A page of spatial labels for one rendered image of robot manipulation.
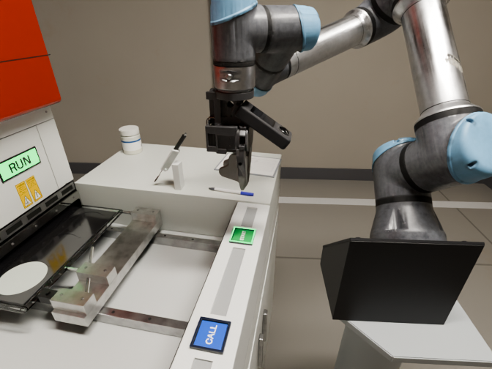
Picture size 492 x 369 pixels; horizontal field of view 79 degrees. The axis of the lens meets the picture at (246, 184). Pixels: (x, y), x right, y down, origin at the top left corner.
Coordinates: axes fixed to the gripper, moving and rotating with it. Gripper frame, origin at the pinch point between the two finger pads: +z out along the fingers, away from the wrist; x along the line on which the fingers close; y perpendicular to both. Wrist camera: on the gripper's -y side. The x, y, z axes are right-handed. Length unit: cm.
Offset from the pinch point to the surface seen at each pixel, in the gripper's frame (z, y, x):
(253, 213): 15.0, 0.0, -10.7
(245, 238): 14.2, -0.1, 0.9
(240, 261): 15.1, -0.3, 7.6
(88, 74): 13, 177, -186
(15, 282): 21, 50, 18
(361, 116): 46, -61, -221
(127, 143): 9, 52, -38
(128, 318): 25.6, 22.5, 18.7
